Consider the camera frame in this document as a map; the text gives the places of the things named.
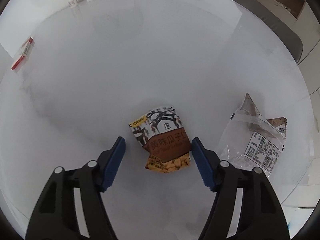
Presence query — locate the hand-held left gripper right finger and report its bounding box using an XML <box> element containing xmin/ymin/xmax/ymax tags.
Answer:
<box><xmin>191</xmin><ymin>137</ymin><xmax>290</xmax><ymax>240</ymax></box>

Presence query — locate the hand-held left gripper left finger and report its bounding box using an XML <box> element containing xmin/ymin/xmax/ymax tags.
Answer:
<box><xmin>25</xmin><ymin>137</ymin><xmax>126</xmax><ymax>240</ymax></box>

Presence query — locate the black white printed snack packet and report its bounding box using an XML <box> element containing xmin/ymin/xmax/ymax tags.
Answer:
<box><xmin>128</xmin><ymin>106</ymin><xmax>192</xmax><ymax>174</ymax></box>

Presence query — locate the clear plastic snack packet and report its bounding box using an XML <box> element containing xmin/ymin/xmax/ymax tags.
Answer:
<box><xmin>216</xmin><ymin>93</ymin><xmax>287</xmax><ymax>179</ymax></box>

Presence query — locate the red white flat box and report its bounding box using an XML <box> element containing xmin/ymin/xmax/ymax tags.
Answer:
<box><xmin>10</xmin><ymin>37</ymin><xmax>35</xmax><ymax>70</ymax></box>

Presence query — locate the grey dining chair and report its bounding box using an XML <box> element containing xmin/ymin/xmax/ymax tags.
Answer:
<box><xmin>232</xmin><ymin>0</ymin><xmax>303</xmax><ymax>64</ymax></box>

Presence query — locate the beige open shelf unit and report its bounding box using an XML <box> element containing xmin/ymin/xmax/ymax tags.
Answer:
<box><xmin>250</xmin><ymin>0</ymin><xmax>307</xmax><ymax>20</ymax></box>

